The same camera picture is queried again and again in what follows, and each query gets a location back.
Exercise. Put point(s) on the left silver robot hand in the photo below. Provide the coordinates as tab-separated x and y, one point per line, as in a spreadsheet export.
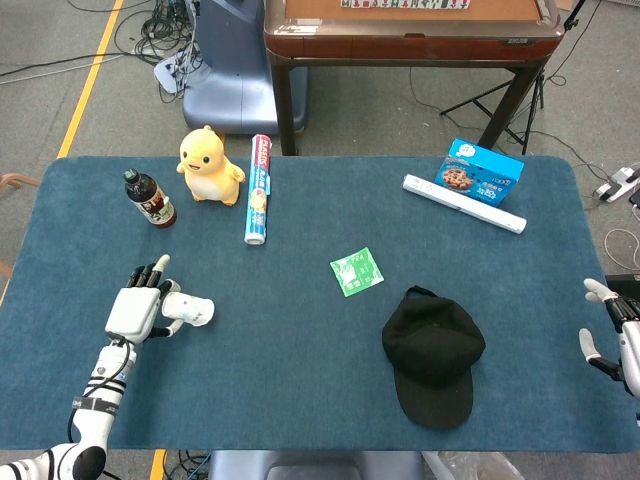
132	312

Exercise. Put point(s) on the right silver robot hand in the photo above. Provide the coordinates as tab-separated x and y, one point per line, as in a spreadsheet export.
631	345

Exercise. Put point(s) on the white paper cup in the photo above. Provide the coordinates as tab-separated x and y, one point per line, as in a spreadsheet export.
192	310

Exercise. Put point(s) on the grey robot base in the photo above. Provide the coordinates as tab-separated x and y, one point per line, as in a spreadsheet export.
315	467

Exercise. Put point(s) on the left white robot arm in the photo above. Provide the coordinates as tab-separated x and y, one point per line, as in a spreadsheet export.
100	405

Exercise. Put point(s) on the black case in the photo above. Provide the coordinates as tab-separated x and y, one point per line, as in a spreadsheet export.
625	282

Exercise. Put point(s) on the dark tea bottle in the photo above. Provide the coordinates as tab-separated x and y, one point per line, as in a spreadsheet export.
150	200

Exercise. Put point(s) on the yellow plush dinosaur toy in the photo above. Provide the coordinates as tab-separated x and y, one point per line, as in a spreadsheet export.
210	170

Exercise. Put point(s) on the white power strip with plugs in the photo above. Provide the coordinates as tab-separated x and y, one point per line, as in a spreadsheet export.
617	182

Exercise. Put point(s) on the cling film roll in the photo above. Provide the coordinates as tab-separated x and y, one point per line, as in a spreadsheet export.
258	195

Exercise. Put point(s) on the blue felt table mat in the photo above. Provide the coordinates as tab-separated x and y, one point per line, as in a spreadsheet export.
310	360

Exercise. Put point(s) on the black baseball cap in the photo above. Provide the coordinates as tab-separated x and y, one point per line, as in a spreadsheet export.
432	350

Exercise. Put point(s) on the clear plastic bag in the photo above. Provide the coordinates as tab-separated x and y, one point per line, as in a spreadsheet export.
470	467

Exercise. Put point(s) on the long white box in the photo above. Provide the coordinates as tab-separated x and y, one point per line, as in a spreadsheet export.
465	202

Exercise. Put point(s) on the blue cookie box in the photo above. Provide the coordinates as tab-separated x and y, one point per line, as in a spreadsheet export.
480	175

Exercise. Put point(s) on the green sachet packet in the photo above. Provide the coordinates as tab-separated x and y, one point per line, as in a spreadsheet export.
356	272

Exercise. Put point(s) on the black tripod stand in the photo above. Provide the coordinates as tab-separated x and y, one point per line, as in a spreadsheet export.
500	112

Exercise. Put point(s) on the brown mahjong table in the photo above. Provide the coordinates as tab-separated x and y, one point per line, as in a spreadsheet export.
410	45

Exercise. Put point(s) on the row of face-up mahjong tiles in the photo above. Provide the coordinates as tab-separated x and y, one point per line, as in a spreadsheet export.
405	3

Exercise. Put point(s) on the blue-grey machine pedestal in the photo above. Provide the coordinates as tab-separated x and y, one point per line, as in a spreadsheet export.
230	75

